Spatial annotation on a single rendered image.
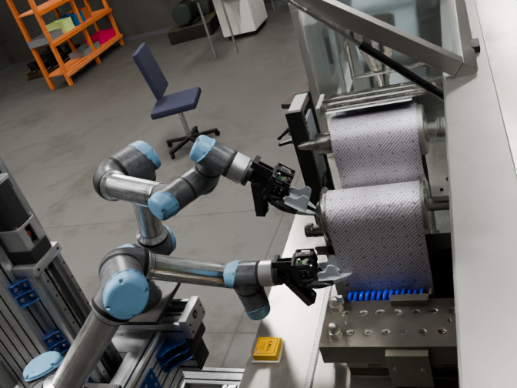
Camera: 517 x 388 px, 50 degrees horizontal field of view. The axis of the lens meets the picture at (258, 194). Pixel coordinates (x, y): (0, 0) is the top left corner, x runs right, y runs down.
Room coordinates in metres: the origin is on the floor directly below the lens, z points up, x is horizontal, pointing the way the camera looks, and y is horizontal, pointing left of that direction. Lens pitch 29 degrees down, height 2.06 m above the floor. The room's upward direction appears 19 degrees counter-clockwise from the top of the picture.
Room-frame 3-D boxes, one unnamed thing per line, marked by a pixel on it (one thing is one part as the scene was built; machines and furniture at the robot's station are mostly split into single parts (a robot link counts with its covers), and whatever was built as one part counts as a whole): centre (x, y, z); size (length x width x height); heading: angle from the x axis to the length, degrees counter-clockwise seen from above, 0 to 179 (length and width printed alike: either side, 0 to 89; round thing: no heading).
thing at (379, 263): (1.12, -0.25, 1.11); 0.23 x 0.01 x 0.18; 66
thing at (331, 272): (1.16, -0.12, 1.11); 0.09 x 0.03 x 0.06; 65
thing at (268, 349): (1.18, 0.12, 0.91); 0.07 x 0.07 x 0.02; 66
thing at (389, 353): (0.91, -0.21, 0.97); 0.10 x 0.03 x 0.11; 66
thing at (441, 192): (1.11, -0.43, 1.28); 0.06 x 0.05 x 0.02; 66
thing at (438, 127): (1.34, -0.53, 1.34); 0.07 x 0.07 x 0.07; 66
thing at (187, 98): (5.11, 0.48, 0.51); 0.59 x 0.56 x 1.01; 59
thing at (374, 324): (1.00, -0.23, 1.00); 0.40 x 0.16 x 0.06; 66
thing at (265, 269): (1.25, 0.04, 1.11); 0.08 x 0.05 x 0.08; 156
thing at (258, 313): (1.30, 0.11, 1.01); 0.11 x 0.08 x 0.11; 12
